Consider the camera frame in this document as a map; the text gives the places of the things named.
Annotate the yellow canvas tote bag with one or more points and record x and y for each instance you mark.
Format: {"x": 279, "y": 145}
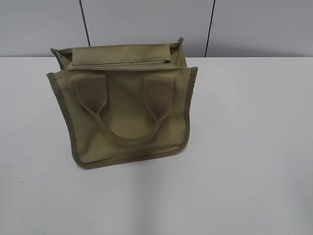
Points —
{"x": 124, "y": 103}

